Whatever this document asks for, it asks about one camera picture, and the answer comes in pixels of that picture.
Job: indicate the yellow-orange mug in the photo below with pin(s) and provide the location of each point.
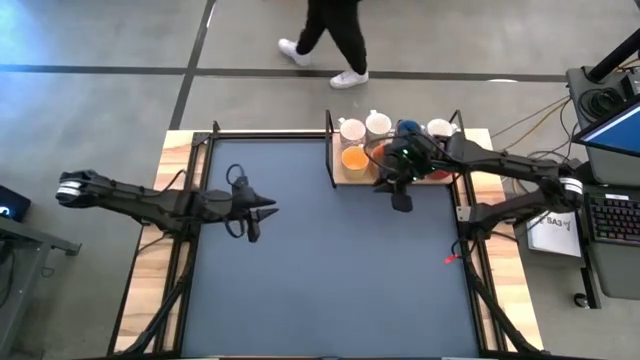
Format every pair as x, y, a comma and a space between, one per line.
355, 160

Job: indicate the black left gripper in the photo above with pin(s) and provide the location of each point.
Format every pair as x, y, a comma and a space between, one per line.
237, 205

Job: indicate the pale grey mug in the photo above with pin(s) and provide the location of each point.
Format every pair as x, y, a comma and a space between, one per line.
377, 124

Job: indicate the monitor with blue screen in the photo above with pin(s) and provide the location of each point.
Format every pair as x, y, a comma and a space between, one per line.
620, 132

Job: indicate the blue-grey table mat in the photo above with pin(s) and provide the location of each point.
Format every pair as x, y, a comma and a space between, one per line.
350, 275

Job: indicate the black pole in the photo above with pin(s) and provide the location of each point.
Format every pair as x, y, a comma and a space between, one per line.
612, 59

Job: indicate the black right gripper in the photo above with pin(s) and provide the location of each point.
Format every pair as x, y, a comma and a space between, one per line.
407, 160

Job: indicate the cream mug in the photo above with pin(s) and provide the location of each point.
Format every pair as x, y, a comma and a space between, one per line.
440, 127

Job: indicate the black backlit keyboard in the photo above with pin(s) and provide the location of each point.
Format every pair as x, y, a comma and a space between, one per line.
615, 220

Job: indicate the wooden shelf board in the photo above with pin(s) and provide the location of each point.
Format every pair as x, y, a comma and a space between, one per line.
371, 178

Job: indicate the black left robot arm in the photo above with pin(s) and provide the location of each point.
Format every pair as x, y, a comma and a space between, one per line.
125, 197

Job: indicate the person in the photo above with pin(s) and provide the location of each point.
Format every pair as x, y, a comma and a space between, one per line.
345, 30

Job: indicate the black caster wheel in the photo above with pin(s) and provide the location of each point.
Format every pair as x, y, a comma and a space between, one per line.
581, 300

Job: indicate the speckled white mug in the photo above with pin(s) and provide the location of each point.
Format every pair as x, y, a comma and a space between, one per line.
352, 132

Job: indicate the white paper sign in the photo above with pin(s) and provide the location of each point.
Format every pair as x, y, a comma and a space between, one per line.
552, 235

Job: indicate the blue mug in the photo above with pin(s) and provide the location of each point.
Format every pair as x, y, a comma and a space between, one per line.
407, 125

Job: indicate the grey metal desk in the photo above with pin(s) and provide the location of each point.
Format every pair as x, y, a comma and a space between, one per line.
30, 240

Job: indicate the black aluminium table frame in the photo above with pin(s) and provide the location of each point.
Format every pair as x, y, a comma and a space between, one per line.
250, 136

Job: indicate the black device with light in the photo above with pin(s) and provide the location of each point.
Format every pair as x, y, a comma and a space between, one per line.
12, 200

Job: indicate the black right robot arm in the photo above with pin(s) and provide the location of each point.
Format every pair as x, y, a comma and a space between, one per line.
510, 162

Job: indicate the grey equipment cart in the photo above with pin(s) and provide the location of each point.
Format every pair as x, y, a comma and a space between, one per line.
620, 275

